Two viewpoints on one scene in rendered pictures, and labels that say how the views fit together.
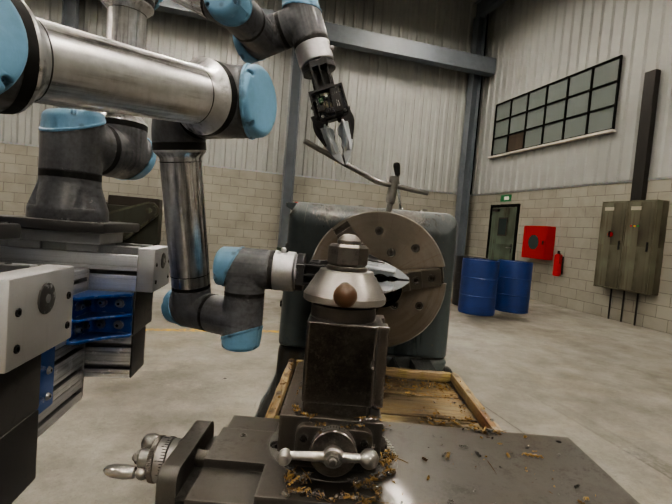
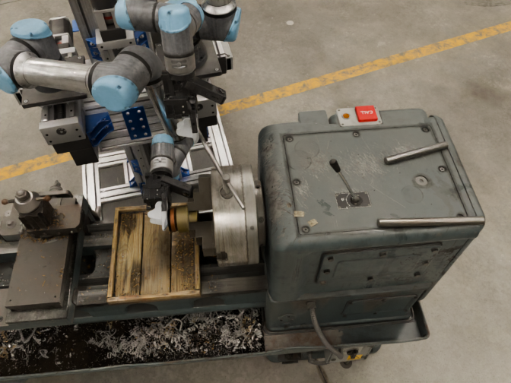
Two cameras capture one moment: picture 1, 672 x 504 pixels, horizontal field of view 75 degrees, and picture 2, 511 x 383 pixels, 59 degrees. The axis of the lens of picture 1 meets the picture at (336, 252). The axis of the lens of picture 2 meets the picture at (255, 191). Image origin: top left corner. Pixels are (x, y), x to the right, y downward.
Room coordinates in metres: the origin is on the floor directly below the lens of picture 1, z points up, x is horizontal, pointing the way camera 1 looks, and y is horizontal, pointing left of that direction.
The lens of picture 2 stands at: (1.04, -0.85, 2.32)
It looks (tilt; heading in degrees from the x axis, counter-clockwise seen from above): 56 degrees down; 84
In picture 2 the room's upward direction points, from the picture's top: straight up
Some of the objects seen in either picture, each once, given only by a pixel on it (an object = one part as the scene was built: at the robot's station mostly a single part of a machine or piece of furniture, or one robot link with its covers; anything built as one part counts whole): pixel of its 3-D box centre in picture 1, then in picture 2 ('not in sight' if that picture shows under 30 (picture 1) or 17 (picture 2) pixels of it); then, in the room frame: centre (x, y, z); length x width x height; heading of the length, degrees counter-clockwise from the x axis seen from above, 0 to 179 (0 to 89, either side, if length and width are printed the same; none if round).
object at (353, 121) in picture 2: not in sight; (357, 121); (1.48, 0.12, 1.23); 0.13 x 0.08 x 0.05; 179
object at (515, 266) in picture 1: (512, 285); not in sight; (7.74, -3.16, 0.44); 0.59 x 0.59 x 0.88
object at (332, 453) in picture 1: (334, 415); (52, 222); (0.45, -0.01, 0.99); 0.20 x 0.10 x 0.05; 179
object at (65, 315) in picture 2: not in sight; (36, 257); (0.37, -0.09, 0.90); 0.47 x 0.30 x 0.06; 89
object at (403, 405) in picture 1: (377, 401); (156, 250); (0.78, -0.10, 0.89); 0.36 x 0.30 x 0.04; 89
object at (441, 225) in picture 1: (360, 269); (353, 204); (1.45, -0.09, 1.06); 0.59 x 0.48 x 0.39; 179
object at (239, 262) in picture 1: (245, 269); (162, 151); (0.83, 0.17, 1.10); 0.11 x 0.08 x 0.09; 89
